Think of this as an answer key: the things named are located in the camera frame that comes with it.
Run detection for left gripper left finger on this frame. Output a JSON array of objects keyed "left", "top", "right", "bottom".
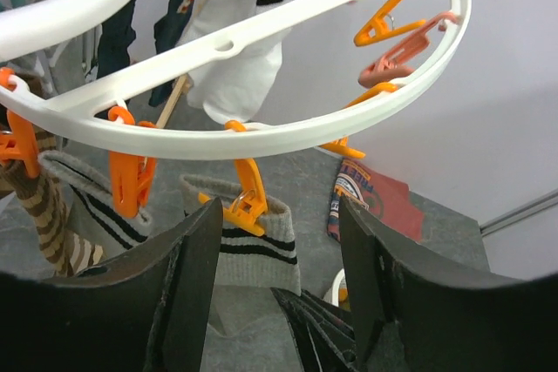
[{"left": 1, "top": 200, "right": 222, "bottom": 371}]

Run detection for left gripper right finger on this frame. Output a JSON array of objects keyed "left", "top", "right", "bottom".
[{"left": 339, "top": 197, "right": 557, "bottom": 371}]

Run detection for grey sock black stripes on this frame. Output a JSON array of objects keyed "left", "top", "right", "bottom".
[{"left": 179, "top": 173, "right": 301, "bottom": 294}]

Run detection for white round sock hanger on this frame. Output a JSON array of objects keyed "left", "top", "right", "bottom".
[{"left": 1, "top": 0, "right": 472, "bottom": 160}]

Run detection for white perforated plastic basket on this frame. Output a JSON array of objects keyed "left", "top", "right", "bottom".
[{"left": 323, "top": 268, "right": 350, "bottom": 312}]

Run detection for brown striped sock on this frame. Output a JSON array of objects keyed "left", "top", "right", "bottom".
[{"left": 1, "top": 106, "right": 104, "bottom": 277}]

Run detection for red printed t-shirt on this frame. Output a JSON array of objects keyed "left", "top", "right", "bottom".
[{"left": 327, "top": 159, "right": 425, "bottom": 241}]

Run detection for white sock black stripes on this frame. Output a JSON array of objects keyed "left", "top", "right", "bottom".
[{"left": 180, "top": 0, "right": 292, "bottom": 124}]

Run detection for pink clothes clip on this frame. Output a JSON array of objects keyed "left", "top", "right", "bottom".
[{"left": 358, "top": 11, "right": 460, "bottom": 89}]

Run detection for dark navy sock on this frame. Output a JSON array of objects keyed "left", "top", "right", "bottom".
[{"left": 93, "top": 0, "right": 210, "bottom": 107}]

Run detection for wooden drying rack frame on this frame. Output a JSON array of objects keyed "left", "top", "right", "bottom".
[{"left": 156, "top": 0, "right": 207, "bottom": 129}]

